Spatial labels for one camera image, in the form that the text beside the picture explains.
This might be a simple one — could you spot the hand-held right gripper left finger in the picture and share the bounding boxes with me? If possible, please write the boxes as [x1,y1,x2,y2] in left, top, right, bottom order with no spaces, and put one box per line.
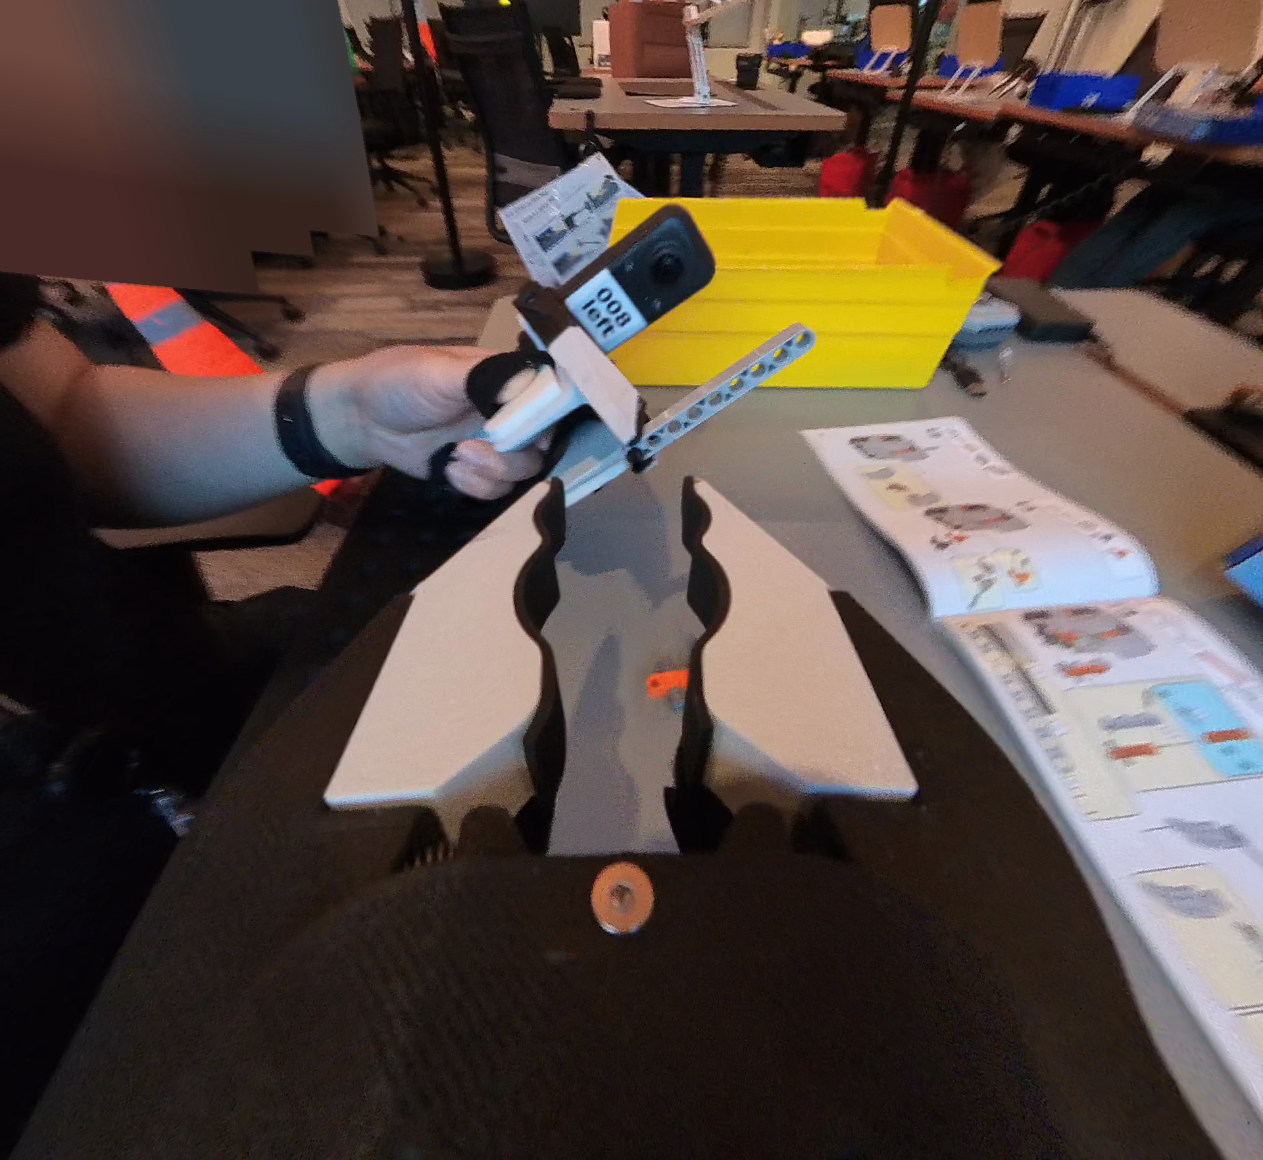
[324,476,568,853]

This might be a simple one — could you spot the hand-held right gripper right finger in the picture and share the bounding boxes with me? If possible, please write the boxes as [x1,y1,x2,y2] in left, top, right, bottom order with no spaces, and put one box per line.
[663,475,921,853]

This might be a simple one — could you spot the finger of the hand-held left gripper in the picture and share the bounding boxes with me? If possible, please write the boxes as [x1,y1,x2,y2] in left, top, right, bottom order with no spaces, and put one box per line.
[545,413,653,507]
[545,329,649,447]

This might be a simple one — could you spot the grey perforated toy beam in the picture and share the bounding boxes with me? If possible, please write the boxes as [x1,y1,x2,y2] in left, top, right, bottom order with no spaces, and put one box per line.
[625,322,817,472]

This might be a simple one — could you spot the person's left forearm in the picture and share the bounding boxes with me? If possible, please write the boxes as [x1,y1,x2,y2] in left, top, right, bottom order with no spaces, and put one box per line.
[0,321,297,535]

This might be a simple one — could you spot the white desk lamp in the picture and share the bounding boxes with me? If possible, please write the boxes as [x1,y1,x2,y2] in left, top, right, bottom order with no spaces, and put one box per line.
[643,0,792,110]

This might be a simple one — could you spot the grey desk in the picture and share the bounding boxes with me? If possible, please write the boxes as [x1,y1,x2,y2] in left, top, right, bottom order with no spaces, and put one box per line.
[478,287,1263,1160]

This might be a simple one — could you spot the person's left hand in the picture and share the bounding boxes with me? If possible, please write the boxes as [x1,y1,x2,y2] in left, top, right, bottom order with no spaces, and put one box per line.
[333,344,553,502]

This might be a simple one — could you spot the printed paper leaflet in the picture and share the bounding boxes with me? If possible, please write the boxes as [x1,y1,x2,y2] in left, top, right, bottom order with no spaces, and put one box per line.
[497,154,645,289]

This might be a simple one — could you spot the yellow plastic bin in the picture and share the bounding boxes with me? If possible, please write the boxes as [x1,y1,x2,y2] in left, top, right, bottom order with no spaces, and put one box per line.
[605,195,1004,390]

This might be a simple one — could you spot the grey background table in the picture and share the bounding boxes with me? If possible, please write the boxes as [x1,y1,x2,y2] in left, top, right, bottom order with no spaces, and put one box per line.
[545,74,852,199]

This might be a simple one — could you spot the brown bag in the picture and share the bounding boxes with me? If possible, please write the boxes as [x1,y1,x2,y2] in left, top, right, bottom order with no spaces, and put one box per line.
[608,0,694,81]

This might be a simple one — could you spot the black stand pole with base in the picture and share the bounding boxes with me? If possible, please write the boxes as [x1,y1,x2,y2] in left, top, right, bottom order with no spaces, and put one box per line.
[379,0,497,291]

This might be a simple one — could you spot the open instruction booklet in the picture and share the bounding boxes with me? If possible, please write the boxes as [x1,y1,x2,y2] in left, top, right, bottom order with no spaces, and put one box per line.
[800,415,1263,1116]

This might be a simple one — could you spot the red bag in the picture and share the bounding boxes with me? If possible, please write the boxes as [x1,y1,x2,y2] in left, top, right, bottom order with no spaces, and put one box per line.
[817,146,976,232]

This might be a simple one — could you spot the black wristband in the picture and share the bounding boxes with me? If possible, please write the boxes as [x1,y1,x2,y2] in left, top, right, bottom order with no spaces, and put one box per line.
[273,364,369,480]

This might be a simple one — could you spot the pale blue case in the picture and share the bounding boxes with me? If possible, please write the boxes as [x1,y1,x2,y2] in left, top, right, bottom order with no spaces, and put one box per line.
[950,295,1024,350]

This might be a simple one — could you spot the person's black shirt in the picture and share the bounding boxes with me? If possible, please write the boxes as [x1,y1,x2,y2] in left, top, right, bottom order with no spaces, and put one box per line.
[0,272,346,1160]

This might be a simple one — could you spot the thin black pole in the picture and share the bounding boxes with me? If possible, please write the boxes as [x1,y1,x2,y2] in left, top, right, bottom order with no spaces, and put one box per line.
[872,0,970,206]

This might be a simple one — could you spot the black flat box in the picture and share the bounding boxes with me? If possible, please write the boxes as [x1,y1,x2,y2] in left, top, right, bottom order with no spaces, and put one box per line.
[984,275,1098,344]

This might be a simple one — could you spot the orange safety vest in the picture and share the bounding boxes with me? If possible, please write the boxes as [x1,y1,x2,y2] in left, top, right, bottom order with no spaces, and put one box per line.
[101,280,265,382]

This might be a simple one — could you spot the blue card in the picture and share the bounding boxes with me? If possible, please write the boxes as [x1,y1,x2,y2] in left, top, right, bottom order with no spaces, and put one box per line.
[1222,536,1263,610]

